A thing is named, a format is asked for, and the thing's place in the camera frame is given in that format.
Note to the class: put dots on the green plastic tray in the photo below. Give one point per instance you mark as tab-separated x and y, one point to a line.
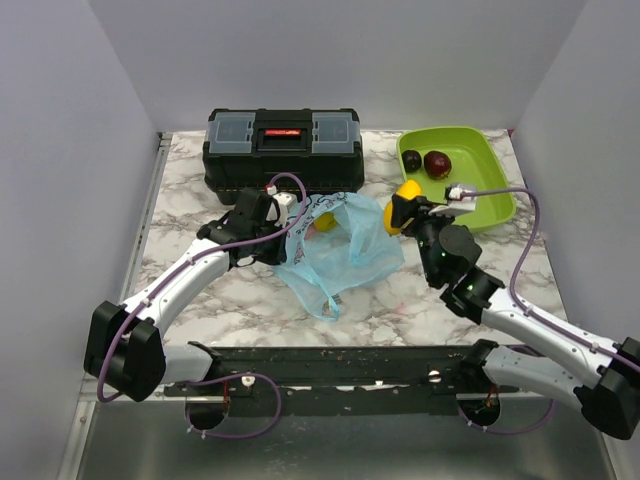
473	162

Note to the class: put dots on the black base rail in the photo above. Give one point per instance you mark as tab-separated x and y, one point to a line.
343	381

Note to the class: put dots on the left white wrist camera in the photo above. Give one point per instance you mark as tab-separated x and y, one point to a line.
281	204

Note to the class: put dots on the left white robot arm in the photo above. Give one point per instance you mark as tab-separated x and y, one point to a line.
125	346

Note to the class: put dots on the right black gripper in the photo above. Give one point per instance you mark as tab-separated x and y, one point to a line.
418	206

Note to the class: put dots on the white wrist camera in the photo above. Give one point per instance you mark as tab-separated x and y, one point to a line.
459	200
281	204

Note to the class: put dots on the black plastic toolbox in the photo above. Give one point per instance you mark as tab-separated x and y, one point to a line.
246	148

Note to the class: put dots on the yellow fake lemon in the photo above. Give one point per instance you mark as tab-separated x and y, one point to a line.
409	189

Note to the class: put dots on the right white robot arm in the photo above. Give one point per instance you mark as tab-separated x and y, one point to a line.
591	373

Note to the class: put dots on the blue plastic bag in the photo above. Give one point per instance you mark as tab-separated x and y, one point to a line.
356	253

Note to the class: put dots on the red fake fruit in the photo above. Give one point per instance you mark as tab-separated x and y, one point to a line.
437	165

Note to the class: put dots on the dark purple fake fruit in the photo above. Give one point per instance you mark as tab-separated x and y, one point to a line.
412	161

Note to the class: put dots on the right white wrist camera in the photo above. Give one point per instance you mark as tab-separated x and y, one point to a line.
459	200

